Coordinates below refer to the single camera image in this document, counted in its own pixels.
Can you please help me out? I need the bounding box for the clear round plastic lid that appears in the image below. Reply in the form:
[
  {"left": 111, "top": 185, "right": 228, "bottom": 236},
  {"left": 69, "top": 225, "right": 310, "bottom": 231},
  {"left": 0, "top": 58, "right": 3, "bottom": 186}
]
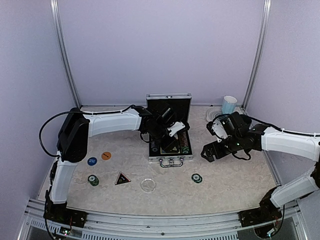
[{"left": 140, "top": 178, "right": 157, "bottom": 193}]

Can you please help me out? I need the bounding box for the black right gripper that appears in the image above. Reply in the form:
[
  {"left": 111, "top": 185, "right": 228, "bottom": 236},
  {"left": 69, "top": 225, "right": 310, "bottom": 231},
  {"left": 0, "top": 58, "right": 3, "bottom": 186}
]
[{"left": 200, "top": 134, "right": 243, "bottom": 162}]

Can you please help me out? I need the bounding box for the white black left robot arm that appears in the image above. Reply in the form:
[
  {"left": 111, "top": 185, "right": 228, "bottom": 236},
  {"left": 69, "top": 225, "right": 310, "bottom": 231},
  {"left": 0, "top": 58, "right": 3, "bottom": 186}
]
[{"left": 43, "top": 105, "right": 186, "bottom": 227}]

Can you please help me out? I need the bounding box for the right aluminium frame post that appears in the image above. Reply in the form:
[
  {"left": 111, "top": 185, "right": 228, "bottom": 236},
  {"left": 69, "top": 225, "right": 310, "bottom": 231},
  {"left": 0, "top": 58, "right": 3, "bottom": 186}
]
[{"left": 241, "top": 0, "right": 272, "bottom": 111}]

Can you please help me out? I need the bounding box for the green chip stack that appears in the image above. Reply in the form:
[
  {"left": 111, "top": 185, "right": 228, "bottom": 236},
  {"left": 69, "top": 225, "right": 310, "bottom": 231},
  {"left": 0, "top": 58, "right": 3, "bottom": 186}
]
[
  {"left": 191, "top": 173, "right": 203, "bottom": 184},
  {"left": 87, "top": 174, "right": 100, "bottom": 187}
]

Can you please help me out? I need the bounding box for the poker chip row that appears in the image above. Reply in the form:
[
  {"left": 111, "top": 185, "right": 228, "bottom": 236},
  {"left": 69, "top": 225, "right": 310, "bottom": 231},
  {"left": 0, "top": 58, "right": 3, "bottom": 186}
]
[
  {"left": 178, "top": 132, "right": 189, "bottom": 148},
  {"left": 150, "top": 141, "right": 159, "bottom": 153}
]

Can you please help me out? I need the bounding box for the front aluminium rail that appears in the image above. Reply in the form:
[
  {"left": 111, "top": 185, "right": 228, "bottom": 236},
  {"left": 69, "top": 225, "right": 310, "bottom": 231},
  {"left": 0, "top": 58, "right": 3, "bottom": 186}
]
[{"left": 18, "top": 202, "right": 307, "bottom": 240}]

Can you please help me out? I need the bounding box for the green chip group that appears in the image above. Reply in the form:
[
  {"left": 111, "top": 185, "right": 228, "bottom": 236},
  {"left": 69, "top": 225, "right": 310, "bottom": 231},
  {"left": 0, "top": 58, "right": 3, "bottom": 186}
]
[{"left": 181, "top": 146, "right": 190, "bottom": 154}]

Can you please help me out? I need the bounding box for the blue small blind button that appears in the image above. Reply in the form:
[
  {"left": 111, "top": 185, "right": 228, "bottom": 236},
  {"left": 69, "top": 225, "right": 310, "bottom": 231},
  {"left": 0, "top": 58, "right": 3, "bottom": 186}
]
[{"left": 87, "top": 157, "right": 98, "bottom": 166}]

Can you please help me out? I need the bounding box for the orange round button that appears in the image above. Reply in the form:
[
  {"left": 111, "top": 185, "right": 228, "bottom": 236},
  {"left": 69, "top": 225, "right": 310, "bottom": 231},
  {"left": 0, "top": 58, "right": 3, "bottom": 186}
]
[{"left": 101, "top": 151, "right": 112, "bottom": 161}]

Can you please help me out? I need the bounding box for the right poker chip row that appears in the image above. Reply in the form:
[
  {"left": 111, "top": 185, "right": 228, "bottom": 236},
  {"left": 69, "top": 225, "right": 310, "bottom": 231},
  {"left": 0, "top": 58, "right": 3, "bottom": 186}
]
[{"left": 178, "top": 132, "right": 189, "bottom": 148}]

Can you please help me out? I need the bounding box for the black triangular dealer button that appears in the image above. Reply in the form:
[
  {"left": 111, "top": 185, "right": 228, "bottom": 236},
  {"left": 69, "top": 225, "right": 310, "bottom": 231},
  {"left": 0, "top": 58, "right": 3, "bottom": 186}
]
[{"left": 115, "top": 171, "right": 131, "bottom": 185}]

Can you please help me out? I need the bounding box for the white swirl plate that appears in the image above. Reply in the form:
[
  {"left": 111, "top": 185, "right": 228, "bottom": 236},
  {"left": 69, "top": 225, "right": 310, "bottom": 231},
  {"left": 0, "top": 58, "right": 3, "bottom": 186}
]
[{"left": 206, "top": 106, "right": 224, "bottom": 122}]

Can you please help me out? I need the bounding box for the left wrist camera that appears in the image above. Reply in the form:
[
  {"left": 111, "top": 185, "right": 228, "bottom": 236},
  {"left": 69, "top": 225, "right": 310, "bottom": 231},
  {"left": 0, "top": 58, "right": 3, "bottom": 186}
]
[{"left": 167, "top": 121, "right": 190, "bottom": 137}]

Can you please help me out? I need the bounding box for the left poker chip row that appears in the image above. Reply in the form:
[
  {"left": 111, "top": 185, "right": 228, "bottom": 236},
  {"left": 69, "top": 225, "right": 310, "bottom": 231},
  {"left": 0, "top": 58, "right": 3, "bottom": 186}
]
[{"left": 150, "top": 141, "right": 159, "bottom": 153}]

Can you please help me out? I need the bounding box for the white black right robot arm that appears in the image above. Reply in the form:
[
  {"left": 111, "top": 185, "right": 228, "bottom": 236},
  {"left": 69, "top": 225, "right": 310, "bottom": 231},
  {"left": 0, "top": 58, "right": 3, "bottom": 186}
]
[{"left": 201, "top": 112, "right": 320, "bottom": 227}]

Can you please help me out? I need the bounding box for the aluminium poker case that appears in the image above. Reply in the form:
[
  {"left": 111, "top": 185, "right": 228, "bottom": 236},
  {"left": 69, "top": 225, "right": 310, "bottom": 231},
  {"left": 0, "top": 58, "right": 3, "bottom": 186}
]
[{"left": 146, "top": 93, "right": 193, "bottom": 168}]

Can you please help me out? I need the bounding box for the light blue ribbed cup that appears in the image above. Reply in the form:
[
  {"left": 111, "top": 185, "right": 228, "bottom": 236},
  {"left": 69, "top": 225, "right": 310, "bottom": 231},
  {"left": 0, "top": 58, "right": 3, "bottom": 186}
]
[{"left": 221, "top": 95, "right": 238, "bottom": 114}]

